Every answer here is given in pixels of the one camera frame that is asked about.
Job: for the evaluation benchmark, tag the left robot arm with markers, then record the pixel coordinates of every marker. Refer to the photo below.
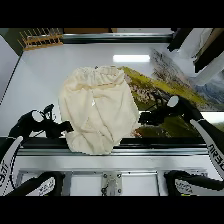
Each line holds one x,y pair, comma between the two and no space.
8,156

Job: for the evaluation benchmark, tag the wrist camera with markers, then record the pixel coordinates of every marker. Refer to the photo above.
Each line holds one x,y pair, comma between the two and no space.
49,110
158,102

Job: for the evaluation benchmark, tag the black garment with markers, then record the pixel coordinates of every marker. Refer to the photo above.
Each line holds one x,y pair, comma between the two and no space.
179,38

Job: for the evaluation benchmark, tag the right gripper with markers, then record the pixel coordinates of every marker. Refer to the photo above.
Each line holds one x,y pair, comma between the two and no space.
153,118

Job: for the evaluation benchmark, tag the cream pants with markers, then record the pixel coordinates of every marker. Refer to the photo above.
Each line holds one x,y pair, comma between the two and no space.
100,110

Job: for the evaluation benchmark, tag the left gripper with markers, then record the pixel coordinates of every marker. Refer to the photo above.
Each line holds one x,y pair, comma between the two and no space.
56,129

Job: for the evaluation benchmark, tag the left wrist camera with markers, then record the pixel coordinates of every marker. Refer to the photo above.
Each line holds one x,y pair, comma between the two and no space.
49,110

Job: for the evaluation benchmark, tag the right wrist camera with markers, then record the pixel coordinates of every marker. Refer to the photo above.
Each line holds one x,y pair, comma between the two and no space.
158,102

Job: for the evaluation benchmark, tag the white garment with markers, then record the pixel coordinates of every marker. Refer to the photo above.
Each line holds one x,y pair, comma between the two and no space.
195,41

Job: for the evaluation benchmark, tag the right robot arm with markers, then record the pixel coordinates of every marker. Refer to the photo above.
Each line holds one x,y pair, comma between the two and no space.
210,138

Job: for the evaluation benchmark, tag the dark brown garment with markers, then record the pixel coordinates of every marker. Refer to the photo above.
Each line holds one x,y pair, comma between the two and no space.
210,50

